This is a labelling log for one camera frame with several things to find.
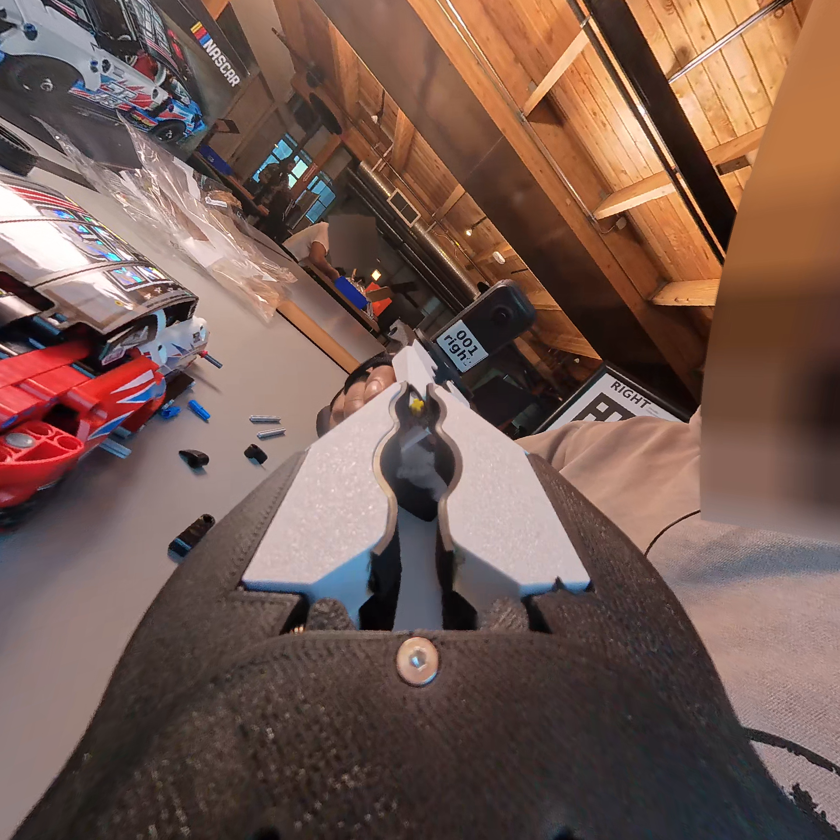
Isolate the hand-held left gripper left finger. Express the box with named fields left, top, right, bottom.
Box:
left=241, top=382, right=409, bottom=626

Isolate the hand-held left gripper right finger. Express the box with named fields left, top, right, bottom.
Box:
left=428, top=384, right=593, bottom=616

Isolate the lego race car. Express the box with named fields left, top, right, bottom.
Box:
left=0, top=172, right=224, bottom=529

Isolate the person's right forearm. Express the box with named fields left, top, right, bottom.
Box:
left=515, top=410, right=703, bottom=559

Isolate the black lego set box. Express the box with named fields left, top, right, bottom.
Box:
left=0, top=0, right=260, bottom=168

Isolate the black rubber lego tire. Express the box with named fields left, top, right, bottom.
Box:
left=0, top=121, right=40, bottom=177

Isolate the white sign board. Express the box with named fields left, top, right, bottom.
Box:
left=535, top=363, right=693, bottom=435

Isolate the clear plastic bag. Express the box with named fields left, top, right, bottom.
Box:
left=49, top=115, right=299, bottom=322

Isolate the person's torso in beige hoodie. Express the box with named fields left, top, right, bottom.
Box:
left=646, top=505, right=840, bottom=840

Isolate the metal ventilation duct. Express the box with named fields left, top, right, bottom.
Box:
left=354, top=161, right=487, bottom=309

